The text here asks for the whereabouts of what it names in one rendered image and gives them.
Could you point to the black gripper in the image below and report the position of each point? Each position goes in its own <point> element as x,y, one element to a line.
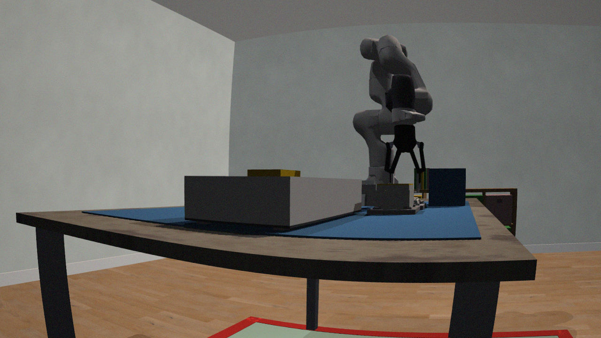
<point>405,141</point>

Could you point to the yellow bin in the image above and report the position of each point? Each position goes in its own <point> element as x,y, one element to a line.
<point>273,173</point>

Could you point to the blue bench mat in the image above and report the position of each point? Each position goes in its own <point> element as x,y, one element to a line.
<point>431,223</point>

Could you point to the yellow plate with grid of black holes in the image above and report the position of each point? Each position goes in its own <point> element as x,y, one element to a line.
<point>394,196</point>

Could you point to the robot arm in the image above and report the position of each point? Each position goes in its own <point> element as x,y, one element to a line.
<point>396,84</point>

